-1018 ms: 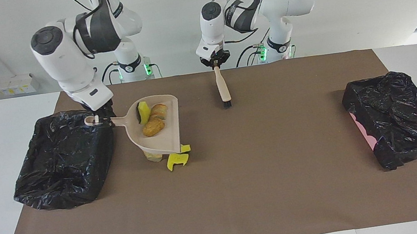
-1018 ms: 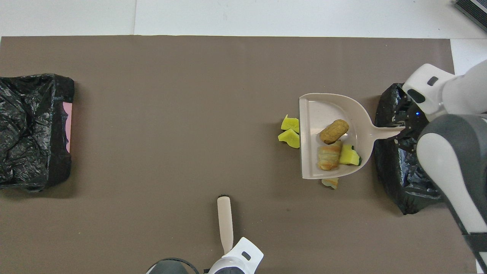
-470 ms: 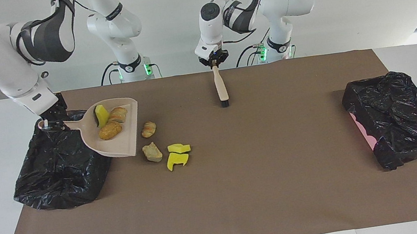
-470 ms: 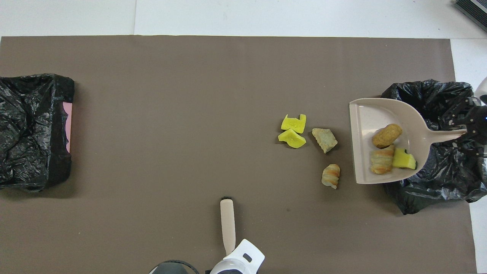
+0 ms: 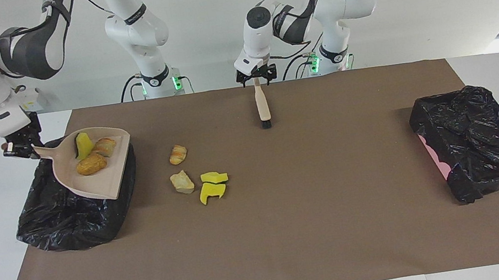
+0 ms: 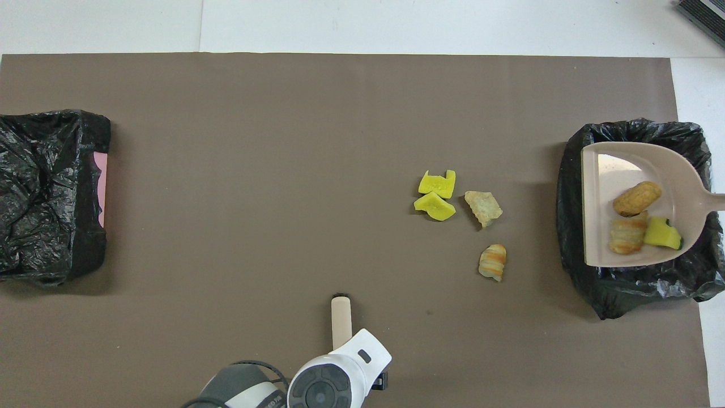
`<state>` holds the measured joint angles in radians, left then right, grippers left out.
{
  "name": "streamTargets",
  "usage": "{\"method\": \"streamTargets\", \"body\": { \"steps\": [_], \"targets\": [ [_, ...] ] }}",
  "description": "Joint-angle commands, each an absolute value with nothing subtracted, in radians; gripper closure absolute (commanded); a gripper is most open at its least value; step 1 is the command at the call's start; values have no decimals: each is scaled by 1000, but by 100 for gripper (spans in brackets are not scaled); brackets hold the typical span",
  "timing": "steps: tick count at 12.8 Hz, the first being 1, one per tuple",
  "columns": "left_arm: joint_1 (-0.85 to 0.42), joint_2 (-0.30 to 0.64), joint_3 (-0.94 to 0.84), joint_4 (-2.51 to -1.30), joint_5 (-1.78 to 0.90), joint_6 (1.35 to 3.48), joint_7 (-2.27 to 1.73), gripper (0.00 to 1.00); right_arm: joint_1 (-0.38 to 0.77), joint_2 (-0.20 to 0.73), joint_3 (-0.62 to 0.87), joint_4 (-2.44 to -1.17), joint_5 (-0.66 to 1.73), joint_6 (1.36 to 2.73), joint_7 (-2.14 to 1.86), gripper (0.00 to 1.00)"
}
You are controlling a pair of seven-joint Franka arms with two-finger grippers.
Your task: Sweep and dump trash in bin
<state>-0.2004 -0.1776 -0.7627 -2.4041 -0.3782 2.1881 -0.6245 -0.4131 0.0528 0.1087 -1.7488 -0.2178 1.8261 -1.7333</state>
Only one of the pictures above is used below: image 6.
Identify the yellow wedge chunk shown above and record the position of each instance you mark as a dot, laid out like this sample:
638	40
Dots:
435	207

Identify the small striped croissant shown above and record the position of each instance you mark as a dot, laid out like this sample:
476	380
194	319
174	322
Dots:
493	262

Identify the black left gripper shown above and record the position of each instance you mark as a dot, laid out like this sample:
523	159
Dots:
380	380

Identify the notched yellow chunk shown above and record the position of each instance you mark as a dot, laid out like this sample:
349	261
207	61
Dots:
437	185

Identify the beige plastic dustpan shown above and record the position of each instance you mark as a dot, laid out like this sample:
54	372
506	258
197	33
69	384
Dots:
606	226

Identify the yellow slice with green rind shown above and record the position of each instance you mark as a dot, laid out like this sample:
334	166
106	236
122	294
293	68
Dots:
660	232

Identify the pale flaky pastry chunk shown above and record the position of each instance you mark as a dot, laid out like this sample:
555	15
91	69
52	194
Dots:
483	207

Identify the dark grey ribbed device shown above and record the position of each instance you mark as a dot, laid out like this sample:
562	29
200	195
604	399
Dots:
708	14

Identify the beige brush black bristles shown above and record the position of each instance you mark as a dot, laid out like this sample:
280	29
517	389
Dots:
341	323

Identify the brown bread roll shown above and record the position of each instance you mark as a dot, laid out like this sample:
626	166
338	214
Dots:
637	199

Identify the flaky croissant pastry piece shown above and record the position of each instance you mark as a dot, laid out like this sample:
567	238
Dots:
627	235

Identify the brown table mat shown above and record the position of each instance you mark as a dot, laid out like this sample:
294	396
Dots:
226	170

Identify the bin lined with black bag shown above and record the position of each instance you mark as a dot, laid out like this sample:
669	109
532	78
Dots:
634	289

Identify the pink bin with black bag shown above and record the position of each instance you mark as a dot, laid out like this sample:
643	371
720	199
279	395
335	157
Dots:
45	198

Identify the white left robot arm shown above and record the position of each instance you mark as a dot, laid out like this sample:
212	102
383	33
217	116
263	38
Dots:
351	357

